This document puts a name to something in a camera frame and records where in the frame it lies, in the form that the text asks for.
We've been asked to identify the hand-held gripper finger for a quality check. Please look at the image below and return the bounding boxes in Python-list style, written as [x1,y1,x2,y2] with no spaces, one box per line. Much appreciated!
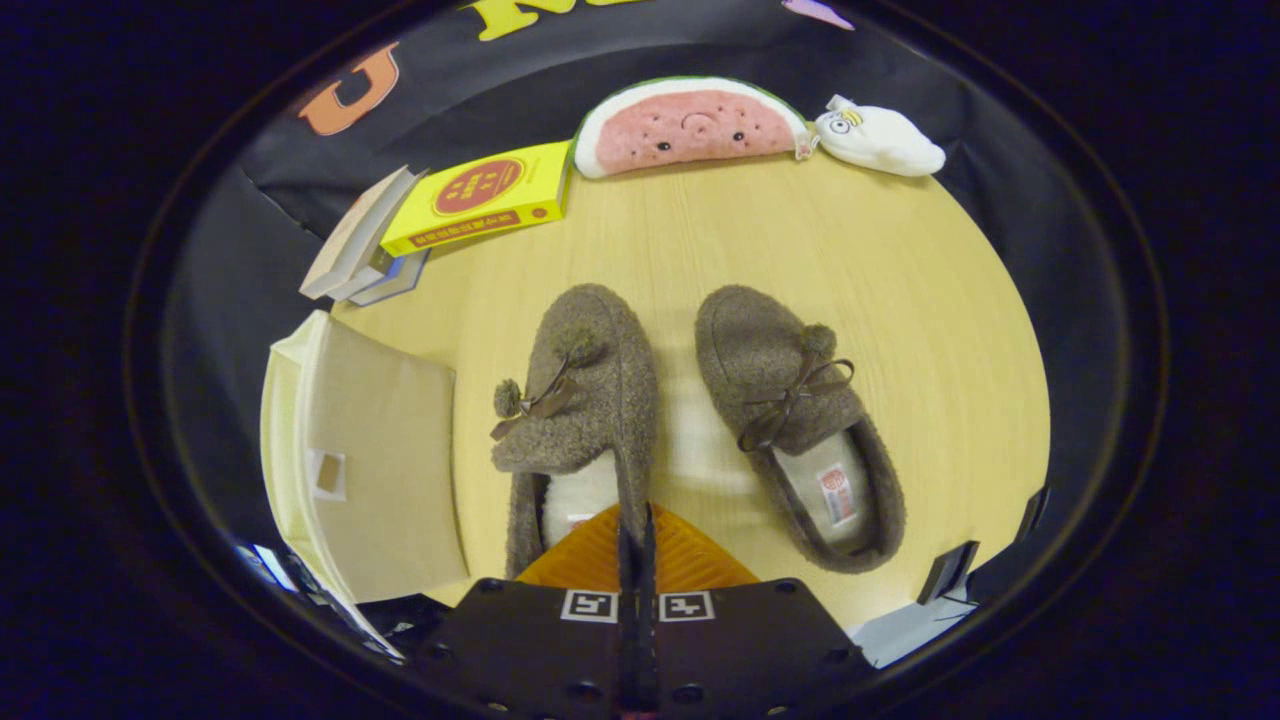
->
[638,503,873,719]
[412,503,641,719]

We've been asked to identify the brown fuzzy slipper shoe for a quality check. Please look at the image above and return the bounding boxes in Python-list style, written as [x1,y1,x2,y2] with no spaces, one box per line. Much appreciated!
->
[490,283,659,581]
[695,285,907,574]

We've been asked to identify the beige fabric storage box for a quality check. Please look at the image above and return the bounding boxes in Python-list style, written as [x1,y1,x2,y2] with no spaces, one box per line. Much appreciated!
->
[260,310,471,661]

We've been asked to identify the black table clamp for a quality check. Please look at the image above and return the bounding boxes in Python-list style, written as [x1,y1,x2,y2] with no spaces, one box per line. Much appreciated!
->
[1015,485,1053,546]
[917,540,981,607]

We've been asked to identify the blue printed packet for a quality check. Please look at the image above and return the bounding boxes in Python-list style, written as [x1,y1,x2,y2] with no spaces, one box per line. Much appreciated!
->
[238,542,301,596]

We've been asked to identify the blue book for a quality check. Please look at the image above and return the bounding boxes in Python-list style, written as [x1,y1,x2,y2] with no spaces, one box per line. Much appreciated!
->
[345,248,431,307]

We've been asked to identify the yellow book with red circle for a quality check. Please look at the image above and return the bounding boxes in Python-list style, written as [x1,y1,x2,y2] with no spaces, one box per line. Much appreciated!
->
[380,140,574,258]

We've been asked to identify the watermelon slice plush toy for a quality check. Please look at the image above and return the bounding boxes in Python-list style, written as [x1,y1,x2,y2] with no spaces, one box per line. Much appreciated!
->
[573,77,813,180]

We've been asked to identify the white plush toy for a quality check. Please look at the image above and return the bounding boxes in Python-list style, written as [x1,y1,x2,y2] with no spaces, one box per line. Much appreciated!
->
[812,95,946,178]

